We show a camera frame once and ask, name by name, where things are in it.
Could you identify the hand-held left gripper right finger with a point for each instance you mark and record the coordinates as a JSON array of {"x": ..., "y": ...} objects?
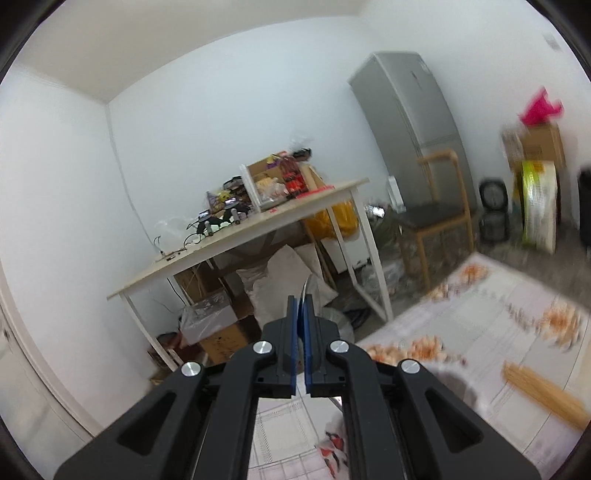
[{"x": 309, "y": 350}]

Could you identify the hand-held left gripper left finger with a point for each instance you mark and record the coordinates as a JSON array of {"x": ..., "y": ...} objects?
[{"x": 292, "y": 350}]

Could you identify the plastic-topped cardboard carton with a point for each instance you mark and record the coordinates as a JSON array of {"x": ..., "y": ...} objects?
[{"x": 221, "y": 341}]

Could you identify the white sack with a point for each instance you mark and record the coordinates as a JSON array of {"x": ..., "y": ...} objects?
[
  {"x": 309, "y": 258},
  {"x": 277, "y": 277}
]

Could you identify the white table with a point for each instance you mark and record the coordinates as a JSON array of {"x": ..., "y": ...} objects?
[{"x": 277, "y": 217}]

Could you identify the yellow plastic bag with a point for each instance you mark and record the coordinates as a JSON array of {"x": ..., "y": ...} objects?
[{"x": 341, "y": 217}]

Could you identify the dark green sack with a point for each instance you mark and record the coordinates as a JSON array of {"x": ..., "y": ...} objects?
[{"x": 383, "y": 230}]

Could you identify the floral tablecloth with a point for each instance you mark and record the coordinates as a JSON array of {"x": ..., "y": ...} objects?
[{"x": 461, "y": 323}]

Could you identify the open box of snacks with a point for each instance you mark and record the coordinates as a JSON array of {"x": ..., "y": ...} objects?
[{"x": 268, "y": 184}]

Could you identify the wooden chair with dark seat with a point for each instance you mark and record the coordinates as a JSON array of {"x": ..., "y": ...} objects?
[{"x": 434, "y": 214}]

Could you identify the black rice cooker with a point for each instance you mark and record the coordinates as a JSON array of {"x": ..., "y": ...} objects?
[{"x": 494, "y": 198}]

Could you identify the grey refrigerator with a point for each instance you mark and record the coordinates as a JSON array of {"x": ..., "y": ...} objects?
[{"x": 401, "y": 115}]

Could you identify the yellow-green rice bag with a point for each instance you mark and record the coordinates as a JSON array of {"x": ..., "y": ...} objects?
[{"x": 540, "y": 203}]

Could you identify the brown cardboard box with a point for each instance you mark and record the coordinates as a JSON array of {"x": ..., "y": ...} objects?
[{"x": 540, "y": 143}]

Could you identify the black trash bin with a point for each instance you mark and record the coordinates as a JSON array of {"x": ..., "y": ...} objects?
[{"x": 585, "y": 198}]

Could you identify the pink plastic bag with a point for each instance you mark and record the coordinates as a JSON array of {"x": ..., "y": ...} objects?
[{"x": 538, "y": 110}]

